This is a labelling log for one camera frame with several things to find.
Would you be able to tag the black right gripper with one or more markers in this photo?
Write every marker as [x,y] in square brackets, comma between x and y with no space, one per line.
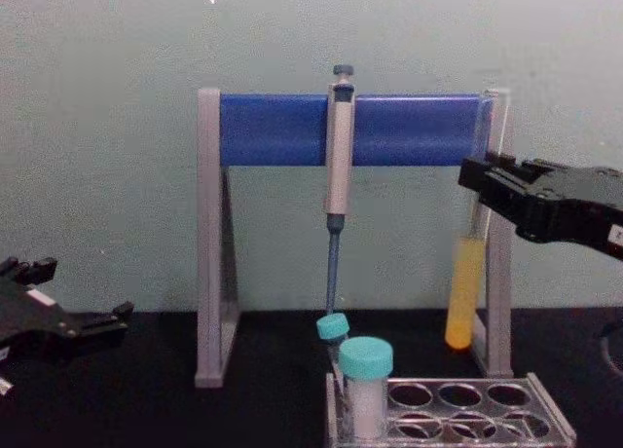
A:
[574,209]

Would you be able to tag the grey stand with blue bar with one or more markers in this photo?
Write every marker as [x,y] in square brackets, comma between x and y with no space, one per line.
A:
[272,129]

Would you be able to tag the clear plastic tube rack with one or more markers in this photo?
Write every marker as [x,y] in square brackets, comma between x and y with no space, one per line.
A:
[462,414]

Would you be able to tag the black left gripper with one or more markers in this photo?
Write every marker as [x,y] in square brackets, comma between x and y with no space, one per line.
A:
[29,321]

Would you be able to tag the grey pipette with blue tip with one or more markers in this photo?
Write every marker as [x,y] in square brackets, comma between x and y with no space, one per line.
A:
[340,151]

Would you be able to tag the slim tube with teal cap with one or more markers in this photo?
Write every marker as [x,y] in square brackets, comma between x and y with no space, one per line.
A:
[333,327]

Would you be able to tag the glass tube with yellow liquid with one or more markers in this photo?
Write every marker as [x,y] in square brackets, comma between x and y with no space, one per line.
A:
[465,292]

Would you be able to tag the wide tube with teal cap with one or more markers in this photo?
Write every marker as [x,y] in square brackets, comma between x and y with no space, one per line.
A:
[366,370]

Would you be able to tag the black table cloth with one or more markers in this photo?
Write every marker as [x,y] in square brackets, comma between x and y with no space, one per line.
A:
[146,404]

